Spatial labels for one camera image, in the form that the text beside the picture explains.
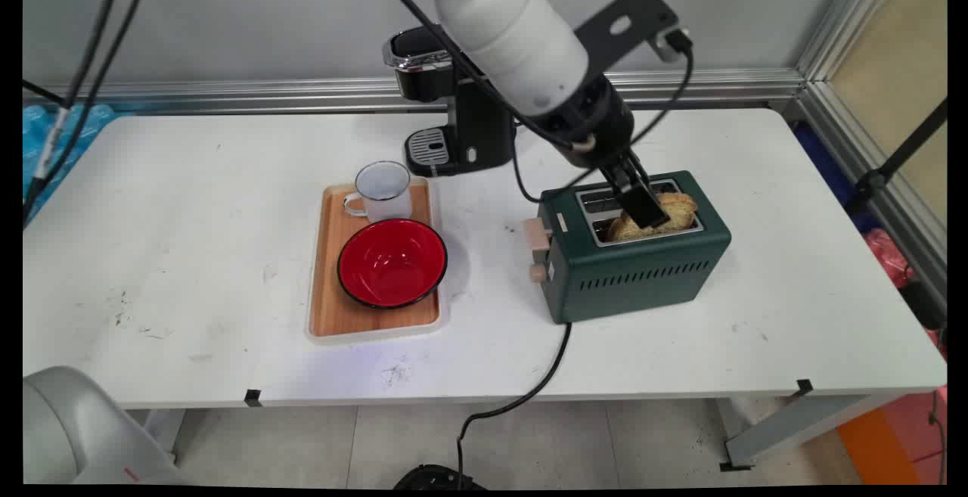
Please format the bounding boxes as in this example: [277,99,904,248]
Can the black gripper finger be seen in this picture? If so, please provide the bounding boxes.
[625,151,672,230]
[601,161,636,210]

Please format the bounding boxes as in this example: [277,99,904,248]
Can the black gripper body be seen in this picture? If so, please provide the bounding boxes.
[541,75,636,169]

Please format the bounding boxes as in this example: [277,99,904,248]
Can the toasted bread slice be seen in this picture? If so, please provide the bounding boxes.
[607,191,699,242]

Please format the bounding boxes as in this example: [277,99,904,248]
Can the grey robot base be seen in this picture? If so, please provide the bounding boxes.
[23,365,190,486]

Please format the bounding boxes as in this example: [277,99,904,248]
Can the dark green toaster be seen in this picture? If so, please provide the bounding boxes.
[523,170,733,325]

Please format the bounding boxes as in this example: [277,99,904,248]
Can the black coffee machine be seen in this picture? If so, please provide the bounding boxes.
[383,25,518,178]

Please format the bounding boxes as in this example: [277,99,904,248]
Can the white enamel mug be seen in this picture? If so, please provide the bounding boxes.
[343,161,413,223]

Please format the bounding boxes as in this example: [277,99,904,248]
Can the red bowl with black rim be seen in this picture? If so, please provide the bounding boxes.
[337,219,448,310]

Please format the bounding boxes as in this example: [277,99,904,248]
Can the red plastic bag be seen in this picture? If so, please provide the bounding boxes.
[864,228,916,289]

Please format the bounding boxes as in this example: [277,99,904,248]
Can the black tripod stand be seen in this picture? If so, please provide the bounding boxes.
[845,96,948,214]

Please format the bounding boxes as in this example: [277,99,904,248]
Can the wooden tray with white rim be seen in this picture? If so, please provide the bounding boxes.
[305,176,449,344]

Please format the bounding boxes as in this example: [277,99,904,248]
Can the blue plastic sheet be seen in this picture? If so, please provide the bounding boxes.
[23,102,122,222]

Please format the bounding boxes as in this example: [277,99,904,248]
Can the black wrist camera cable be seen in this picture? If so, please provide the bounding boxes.
[513,30,695,203]

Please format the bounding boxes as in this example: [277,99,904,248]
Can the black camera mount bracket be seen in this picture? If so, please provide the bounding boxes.
[573,0,693,74]

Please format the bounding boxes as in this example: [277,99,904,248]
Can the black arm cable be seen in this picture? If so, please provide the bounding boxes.
[366,0,597,153]

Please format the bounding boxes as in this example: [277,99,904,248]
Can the black toaster power cable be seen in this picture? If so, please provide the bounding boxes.
[456,321,572,489]

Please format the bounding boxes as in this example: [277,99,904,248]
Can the black hanging cable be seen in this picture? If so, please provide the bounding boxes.
[23,0,123,203]
[23,0,152,225]

